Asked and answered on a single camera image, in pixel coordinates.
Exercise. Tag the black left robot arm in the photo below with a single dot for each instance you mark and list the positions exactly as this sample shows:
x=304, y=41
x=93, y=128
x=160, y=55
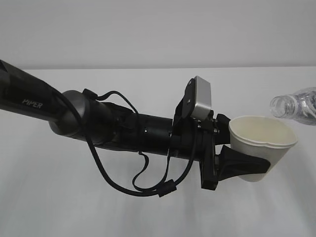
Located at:
x=91, y=118

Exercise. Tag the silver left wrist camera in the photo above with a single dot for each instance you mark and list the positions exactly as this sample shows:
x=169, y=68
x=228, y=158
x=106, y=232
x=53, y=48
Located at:
x=197, y=99

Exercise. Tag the clear plastic water bottle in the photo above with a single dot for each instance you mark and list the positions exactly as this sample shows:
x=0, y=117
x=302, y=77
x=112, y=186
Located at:
x=299, y=106

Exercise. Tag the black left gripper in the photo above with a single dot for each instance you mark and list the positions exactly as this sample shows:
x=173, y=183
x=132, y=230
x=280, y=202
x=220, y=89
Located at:
x=195, y=140

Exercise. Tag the white paper cup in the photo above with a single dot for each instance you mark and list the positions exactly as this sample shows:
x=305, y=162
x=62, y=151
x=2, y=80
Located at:
x=261, y=137

